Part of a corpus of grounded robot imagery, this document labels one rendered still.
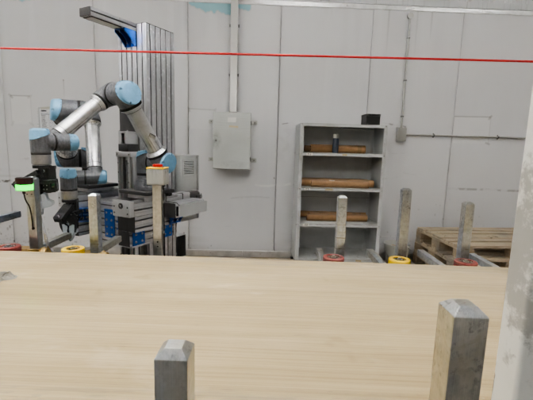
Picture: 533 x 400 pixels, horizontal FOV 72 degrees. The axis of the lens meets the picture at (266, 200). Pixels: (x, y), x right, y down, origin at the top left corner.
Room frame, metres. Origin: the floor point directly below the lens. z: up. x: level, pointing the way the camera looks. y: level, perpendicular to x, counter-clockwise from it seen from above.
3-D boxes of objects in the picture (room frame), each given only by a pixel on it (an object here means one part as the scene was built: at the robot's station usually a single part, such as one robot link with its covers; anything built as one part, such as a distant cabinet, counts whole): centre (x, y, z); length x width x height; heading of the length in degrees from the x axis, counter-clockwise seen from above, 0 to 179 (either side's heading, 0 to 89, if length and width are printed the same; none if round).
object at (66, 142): (1.65, 0.92, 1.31); 0.11 x 0.11 x 0.08; 56
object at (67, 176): (1.80, 0.98, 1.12); 0.09 x 0.08 x 0.11; 28
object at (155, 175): (1.46, 0.44, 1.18); 0.07 x 0.07 x 0.08; 89
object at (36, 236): (1.47, 0.95, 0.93); 0.04 x 0.04 x 0.48; 89
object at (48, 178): (1.55, 0.95, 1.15); 0.09 x 0.08 x 0.12; 110
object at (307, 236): (3.99, -0.76, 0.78); 0.90 x 0.45 x 1.55; 92
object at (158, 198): (1.46, 0.43, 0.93); 0.05 x 0.05 x 0.45; 89
